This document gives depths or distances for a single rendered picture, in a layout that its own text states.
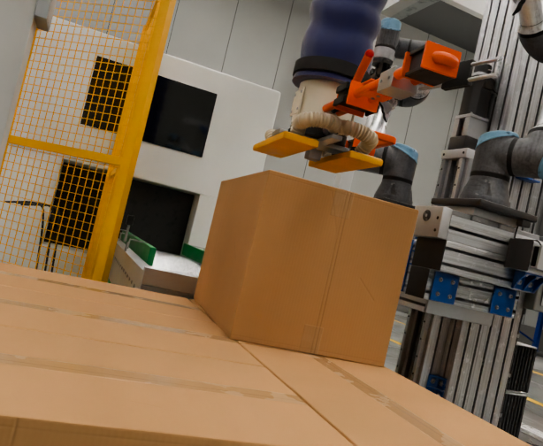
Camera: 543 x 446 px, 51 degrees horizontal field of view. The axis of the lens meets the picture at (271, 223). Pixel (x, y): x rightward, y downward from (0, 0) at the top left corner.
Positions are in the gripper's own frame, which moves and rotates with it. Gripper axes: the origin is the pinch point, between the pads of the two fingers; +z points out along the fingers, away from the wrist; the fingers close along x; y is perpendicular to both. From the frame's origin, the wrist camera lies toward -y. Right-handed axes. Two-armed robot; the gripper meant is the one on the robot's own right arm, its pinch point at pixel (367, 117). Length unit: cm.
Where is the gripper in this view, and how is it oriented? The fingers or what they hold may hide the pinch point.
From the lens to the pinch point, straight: 208.1
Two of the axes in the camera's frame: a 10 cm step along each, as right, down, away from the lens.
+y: 2.6, 0.3, -9.6
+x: 9.4, 2.3, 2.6
